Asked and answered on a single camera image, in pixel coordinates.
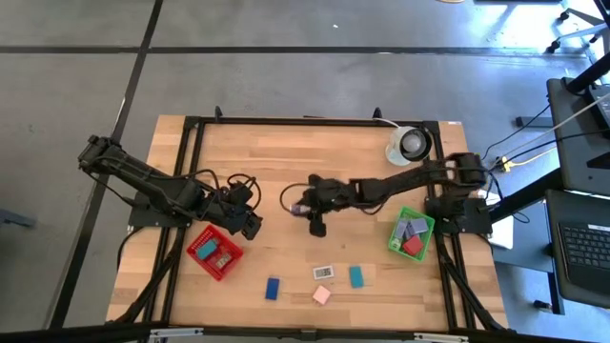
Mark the purple white charger adapter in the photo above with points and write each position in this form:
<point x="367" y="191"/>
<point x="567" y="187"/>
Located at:
<point x="299" y="209"/>

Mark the green plastic basket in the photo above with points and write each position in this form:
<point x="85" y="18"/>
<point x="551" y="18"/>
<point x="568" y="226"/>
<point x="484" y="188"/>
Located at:
<point x="425" y="251"/>

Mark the black table frame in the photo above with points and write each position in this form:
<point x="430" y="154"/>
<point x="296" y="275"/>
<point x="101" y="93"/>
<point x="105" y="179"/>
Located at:
<point x="310" y="121"/>

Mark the black aluminium beam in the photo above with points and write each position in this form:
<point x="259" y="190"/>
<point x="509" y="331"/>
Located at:
<point x="305" y="336"/>

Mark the grey office chair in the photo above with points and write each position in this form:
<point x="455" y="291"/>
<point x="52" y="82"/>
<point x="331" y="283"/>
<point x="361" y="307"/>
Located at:
<point x="579" y="35"/>

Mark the red plastic basket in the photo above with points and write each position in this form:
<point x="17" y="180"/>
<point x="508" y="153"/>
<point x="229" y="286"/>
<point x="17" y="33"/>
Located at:
<point x="195" y="248"/>

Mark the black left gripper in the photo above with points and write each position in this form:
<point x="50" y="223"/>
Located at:
<point x="233" y="216"/>

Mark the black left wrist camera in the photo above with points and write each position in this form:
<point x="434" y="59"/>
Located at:
<point x="240" y="193"/>

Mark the black laptop keyboard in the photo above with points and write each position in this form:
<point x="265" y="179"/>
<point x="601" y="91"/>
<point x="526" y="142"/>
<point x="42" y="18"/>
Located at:
<point x="586" y="248"/>

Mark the white paper sheet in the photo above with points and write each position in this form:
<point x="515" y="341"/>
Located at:
<point x="502" y="233"/>

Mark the blue flat box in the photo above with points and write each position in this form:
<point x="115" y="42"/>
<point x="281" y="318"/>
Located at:
<point x="272" y="288"/>

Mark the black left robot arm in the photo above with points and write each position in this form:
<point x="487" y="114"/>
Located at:
<point x="157" y="190"/>

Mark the grey multi-port charger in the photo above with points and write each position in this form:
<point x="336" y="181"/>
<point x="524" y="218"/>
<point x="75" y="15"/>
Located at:
<point x="401" y="229"/>
<point x="419" y="226"/>

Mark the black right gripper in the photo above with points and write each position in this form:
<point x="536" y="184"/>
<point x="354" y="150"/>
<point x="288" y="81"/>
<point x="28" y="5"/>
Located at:
<point x="333" y="195"/>

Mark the white 20W charger adapter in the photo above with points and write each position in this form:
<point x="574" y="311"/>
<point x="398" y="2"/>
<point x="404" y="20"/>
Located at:
<point x="321" y="295"/>

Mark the dark grey desk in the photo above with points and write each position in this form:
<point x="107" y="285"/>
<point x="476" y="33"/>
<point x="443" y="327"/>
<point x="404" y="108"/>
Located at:
<point x="576" y="143"/>
<point x="534" y="248"/>

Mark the red charger adapter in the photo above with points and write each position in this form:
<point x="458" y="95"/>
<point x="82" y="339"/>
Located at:
<point x="413" y="246"/>

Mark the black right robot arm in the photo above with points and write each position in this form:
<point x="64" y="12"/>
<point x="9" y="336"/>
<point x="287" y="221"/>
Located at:
<point x="405" y="181"/>

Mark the green white cube charger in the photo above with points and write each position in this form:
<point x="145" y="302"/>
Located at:
<point x="395" y="244"/>

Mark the teal box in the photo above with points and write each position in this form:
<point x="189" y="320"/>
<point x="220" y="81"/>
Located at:
<point x="207" y="249"/>
<point x="356" y="277"/>

